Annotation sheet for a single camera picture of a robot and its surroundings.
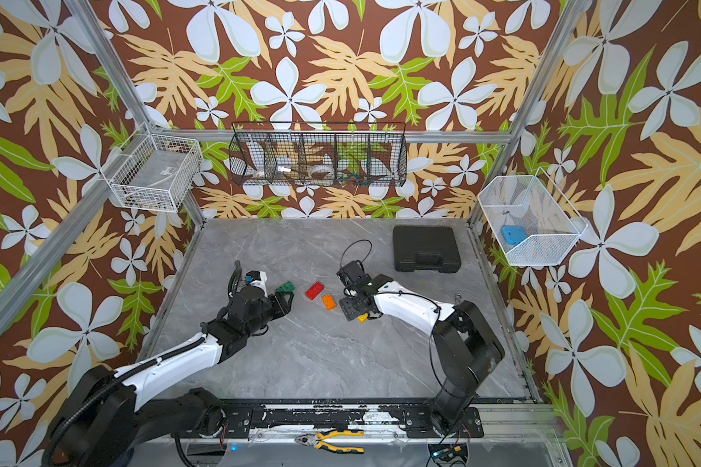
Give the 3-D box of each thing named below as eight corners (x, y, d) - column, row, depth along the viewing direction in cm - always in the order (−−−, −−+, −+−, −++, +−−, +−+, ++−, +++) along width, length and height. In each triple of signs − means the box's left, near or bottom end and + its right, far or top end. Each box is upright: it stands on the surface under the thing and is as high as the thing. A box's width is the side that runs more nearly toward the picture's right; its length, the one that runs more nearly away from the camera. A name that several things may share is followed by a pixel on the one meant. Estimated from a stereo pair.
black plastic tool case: (395, 275, 107) (398, 264, 101) (391, 238, 118) (393, 226, 113) (458, 275, 107) (464, 264, 101) (447, 238, 118) (452, 226, 113)
